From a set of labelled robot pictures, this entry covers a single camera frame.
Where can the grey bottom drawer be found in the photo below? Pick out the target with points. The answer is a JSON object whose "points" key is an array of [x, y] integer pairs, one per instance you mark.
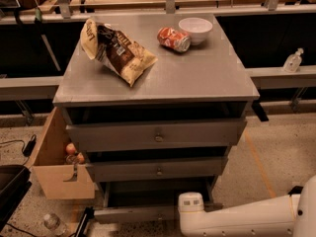
{"points": [[151, 200]]}

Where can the grey drawer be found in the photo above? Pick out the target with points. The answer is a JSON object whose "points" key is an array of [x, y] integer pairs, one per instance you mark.
{"points": [[117, 171], [151, 200], [124, 136]]}

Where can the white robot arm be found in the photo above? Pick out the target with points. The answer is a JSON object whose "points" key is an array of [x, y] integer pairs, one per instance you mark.
{"points": [[287, 216]]}

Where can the grey drawer cabinet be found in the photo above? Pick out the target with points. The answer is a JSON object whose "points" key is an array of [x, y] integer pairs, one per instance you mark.
{"points": [[206, 82]]}

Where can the grey top drawer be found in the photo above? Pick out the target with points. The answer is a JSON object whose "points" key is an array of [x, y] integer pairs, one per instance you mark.
{"points": [[124, 136]]}

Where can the grey middle drawer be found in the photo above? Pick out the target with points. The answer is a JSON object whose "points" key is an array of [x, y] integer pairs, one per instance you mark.
{"points": [[117, 171]]}

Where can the red soda can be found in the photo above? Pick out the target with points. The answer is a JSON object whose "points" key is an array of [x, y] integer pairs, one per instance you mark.
{"points": [[169, 37]]}

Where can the yellow brown chip bag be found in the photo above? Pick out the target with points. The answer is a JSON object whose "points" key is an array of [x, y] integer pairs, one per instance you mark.
{"points": [[116, 50]]}

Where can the white bowl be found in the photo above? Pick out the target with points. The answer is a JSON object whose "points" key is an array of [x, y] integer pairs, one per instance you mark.
{"points": [[198, 29]]}

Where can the orange fruit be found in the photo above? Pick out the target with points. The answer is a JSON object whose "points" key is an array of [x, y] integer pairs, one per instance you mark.
{"points": [[80, 158]]}

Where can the red apple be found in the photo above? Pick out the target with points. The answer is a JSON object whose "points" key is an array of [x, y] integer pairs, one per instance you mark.
{"points": [[70, 149]]}

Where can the wooden side box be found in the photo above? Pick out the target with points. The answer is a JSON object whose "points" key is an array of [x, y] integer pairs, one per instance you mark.
{"points": [[58, 179]]}

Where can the black power adapter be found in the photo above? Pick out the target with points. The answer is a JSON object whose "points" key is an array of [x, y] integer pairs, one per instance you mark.
{"points": [[30, 146]]}

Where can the clear soap dispenser bottle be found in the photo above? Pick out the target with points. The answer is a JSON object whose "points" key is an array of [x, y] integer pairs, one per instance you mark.
{"points": [[293, 61]]}

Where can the clear plastic water bottle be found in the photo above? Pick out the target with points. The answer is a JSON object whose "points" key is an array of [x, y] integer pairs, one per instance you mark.
{"points": [[53, 223]]}

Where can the black bin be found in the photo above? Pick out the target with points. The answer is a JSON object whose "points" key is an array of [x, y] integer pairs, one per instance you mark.
{"points": [[14, 184]]}

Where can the black stand bracket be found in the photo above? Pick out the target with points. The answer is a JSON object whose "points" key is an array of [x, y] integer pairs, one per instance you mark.
{"points": [[87, 215]]}

